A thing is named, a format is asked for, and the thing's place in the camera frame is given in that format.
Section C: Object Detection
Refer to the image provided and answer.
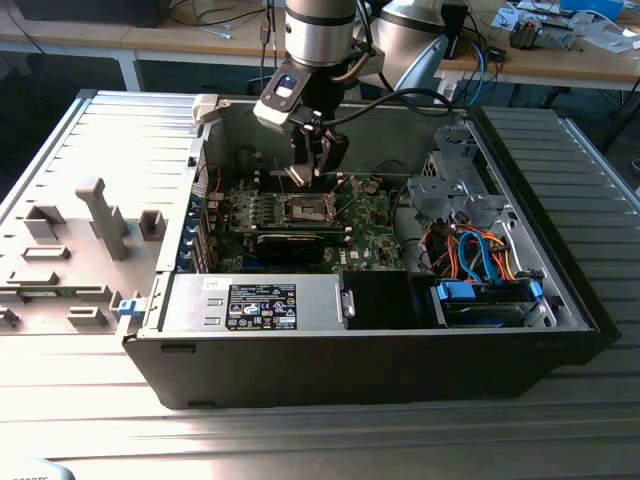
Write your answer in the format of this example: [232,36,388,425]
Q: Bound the metal socket cover frame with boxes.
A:
[322,173,357,214]

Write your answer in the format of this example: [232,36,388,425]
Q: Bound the finned CPU cooler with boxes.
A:
[508,13,545,51]

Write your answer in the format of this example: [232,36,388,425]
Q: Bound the beige plastic case latch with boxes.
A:
[192,93,222,125]

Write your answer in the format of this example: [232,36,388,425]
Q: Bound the green motherboard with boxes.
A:
[207,172,414,275]

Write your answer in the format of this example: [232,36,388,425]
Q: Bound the metal disk bay cage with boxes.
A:
[405,124,507,224]

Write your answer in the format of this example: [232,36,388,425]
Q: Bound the black desktop box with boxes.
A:
[440,2,472,61]

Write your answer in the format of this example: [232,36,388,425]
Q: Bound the black graphics card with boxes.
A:
[253,229,327,267]

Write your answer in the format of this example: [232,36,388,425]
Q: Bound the wooden desk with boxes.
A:
[439,0,640,94]
[0,0,289,94]

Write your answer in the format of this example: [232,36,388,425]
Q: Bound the black plastic shroud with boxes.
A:
[343,270,420,331]

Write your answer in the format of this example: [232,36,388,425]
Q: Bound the silver power supply unit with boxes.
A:
[160,273,347,335]

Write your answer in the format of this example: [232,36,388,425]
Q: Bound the black monitor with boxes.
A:
[19,0,162,30]

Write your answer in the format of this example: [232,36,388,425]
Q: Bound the grey parts rack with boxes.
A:
[0,177,167,335]

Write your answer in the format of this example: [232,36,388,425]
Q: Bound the hard disk in blue carrier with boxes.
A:
[430,278,545,330]

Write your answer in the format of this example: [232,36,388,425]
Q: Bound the black PC case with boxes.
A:
[121,88,624,412]

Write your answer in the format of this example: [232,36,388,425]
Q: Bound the blue box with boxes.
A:
[558,0,626,20]

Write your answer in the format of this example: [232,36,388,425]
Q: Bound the white papers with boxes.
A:
[582,12,640,54]

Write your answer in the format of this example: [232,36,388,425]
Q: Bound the pale grey device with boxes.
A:
[0,457,77,480]

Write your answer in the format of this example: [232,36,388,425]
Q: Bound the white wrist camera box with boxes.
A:
[253,73,306,132]

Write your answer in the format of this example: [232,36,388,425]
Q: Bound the black camera cable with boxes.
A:
[319,87,454,127]

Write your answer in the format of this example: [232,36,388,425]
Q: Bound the blue cable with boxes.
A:
[469,37,497,107]

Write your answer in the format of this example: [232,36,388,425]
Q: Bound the blue wire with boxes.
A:
[457,227,504,287]

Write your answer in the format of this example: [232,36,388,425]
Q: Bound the grey metal bracket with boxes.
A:
[542,13,589,51]

